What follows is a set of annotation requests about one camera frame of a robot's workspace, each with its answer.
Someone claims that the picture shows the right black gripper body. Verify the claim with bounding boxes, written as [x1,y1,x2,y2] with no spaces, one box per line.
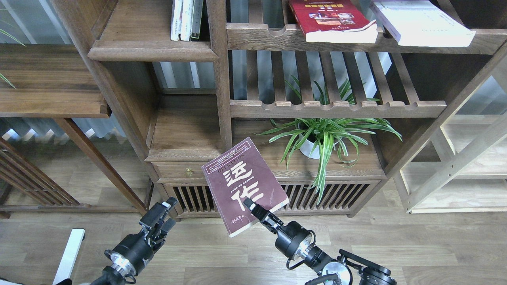
[253,206,316,260]

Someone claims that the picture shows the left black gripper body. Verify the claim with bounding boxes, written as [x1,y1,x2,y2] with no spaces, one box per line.
[105,203,169,276]

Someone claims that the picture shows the white book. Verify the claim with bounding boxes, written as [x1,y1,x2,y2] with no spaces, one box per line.
[170,0,183,41]
[180,0,194,42]
[370,0,476,47]

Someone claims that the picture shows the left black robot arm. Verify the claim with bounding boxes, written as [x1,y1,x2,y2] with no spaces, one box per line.
[91,197,178,285]

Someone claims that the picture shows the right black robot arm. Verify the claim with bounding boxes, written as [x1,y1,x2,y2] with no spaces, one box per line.
[243,198,397,285]

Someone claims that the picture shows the light wooden shelf unit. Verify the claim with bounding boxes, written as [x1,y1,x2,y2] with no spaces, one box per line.
[393,59,507,214]

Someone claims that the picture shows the white bar on floor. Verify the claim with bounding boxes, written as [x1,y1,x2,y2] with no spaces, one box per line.
[53,228,85,285]

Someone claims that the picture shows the white plant pot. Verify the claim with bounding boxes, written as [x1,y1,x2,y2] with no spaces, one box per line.
[299,135,320,159]

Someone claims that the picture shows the dark wooden bookshelf unit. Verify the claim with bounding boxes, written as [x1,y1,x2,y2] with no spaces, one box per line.
[51,0,506,218]

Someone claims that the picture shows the green spider plant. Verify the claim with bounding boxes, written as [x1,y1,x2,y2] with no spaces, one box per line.
[255,75,403,205]

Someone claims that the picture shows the dark slatted wooden rack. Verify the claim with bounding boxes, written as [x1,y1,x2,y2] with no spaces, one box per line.
[0,138,95,219]

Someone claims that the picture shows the dark green upright book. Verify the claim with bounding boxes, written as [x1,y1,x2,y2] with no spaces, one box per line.
[190,0,204,41]

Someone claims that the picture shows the red book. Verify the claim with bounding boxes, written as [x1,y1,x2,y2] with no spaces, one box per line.
[289,0,378,44]

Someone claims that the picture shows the green leaves at left edge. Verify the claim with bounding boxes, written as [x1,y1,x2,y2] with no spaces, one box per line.
[0,29,26,89]

